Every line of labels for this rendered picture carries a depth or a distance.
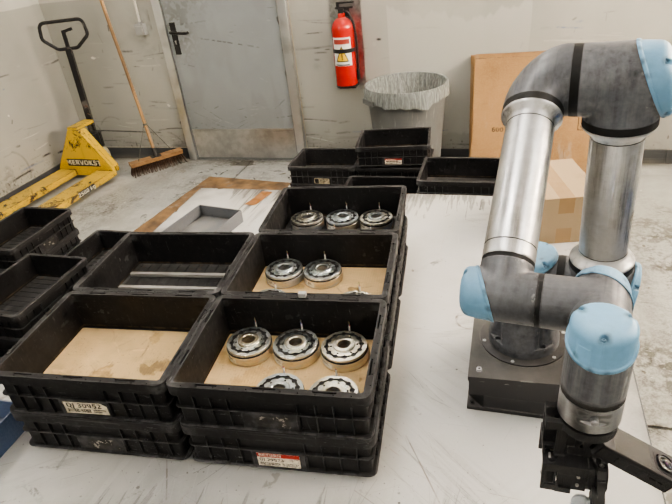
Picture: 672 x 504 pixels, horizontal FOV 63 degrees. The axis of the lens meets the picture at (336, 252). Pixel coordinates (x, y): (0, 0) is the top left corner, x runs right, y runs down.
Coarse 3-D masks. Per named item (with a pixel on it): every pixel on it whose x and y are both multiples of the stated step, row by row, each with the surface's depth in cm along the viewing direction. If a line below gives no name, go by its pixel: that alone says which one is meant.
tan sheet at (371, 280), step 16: (352, 272) 151; (368, 272) 150; (384, 272) 149; (256, 288) 149; (272, 288) 148; (288, 288) 147; (304, 288) 146; (336, 288) 145; (352, 288) 144; (368, 288) 143
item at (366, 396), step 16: (384, 304) 120; (208, 320) 122; (384, 320) 117; (176, 368) 109; (368, 368) 104; (176, 384) 105; (192, 384) 105; (208, 384) 104; (368, 384) 100; (256, 400) 102; (272, 400) 102; (288, 400) 101; (304, 400) 100; (320, 400) 99; (336, 400) 99; (352, 400) 98; (368, 400) 98
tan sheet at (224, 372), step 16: (272, 336) 131; (224, 352) 127; (320, 352) 124; (224, 368) 123; (240, 368) 122; (256, 368) 122; (272, 368) 121; (304, 368) 120; (320, 368) 120; (224, 384) 118; (240, 384) 118; (256, 384) 117; (304, 384) 116
